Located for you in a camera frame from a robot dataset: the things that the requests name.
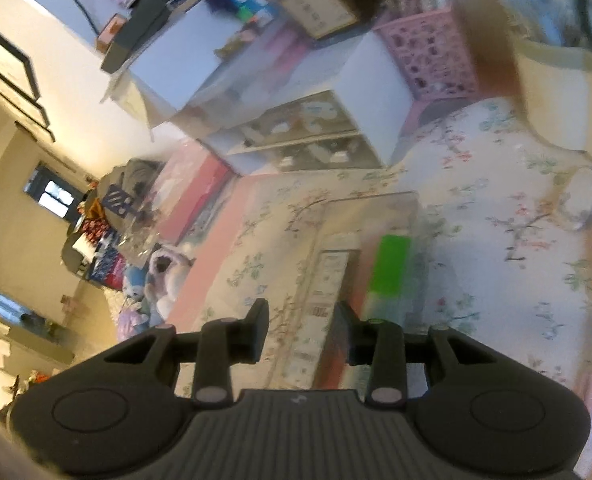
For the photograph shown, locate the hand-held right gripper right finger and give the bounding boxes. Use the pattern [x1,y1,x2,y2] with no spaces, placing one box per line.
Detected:
[333,301,499,406]

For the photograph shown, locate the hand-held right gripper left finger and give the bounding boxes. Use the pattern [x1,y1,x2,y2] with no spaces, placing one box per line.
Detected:
[103,297,270,406]

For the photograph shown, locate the ruler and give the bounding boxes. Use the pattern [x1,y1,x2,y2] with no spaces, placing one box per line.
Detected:
[276,249,359,391]

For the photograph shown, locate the green capped marker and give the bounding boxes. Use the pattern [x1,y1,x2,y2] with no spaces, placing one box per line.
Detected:
[366,234,413,331]

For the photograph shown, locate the clear plastic pencil case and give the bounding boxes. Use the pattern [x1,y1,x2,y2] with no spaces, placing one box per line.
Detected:
[256,192,427,391]

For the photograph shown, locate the white purple plush toy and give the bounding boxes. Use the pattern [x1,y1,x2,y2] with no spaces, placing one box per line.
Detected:
[145,244,198,322]

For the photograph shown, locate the blue plush toy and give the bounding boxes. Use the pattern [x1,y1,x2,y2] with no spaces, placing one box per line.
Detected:
[120,265,150,307]

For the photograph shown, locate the pink flat box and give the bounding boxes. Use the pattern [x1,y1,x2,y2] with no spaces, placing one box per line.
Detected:
[156,152,238,247]

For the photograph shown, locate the dark patterned cloth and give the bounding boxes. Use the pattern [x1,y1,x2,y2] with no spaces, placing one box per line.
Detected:
[100,184,143,222]

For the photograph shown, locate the window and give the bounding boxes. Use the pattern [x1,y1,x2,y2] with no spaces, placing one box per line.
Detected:
[24,162,78,219]

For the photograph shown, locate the white drawer organizer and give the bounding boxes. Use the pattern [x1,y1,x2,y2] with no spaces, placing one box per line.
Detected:
[196,32,414,176]

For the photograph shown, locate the clear plastic storage box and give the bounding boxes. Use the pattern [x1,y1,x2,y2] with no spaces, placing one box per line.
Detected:
[176,25,327,127]

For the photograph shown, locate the white glue stick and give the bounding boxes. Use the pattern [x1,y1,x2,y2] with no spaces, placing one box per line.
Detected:
[558,166,592,232]

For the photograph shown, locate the pale paper sheet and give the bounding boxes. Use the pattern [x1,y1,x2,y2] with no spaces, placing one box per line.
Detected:
[100,69,173,133]

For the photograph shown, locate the pink perforated pen holder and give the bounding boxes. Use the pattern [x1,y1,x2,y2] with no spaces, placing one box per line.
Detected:
[376,7,479,104]

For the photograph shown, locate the white pen holder grey rim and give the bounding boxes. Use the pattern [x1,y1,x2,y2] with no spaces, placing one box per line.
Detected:
[513,35,592,154]

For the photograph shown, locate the dark square plant pot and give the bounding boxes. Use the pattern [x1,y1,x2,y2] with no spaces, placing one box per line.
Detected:
[278,0,384,49]

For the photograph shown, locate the black oblong case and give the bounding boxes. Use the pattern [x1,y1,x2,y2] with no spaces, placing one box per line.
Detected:
[100,0,203,74]

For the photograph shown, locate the small orange box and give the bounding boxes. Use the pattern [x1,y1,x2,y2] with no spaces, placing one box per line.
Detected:
[95,14,128,54]

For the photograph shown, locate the brown blurred object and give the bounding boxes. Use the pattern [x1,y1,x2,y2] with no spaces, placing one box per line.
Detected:
[453,0,525,97]

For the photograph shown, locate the black wall shelves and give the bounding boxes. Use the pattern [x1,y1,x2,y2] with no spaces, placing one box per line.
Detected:
[0,15,58,144]

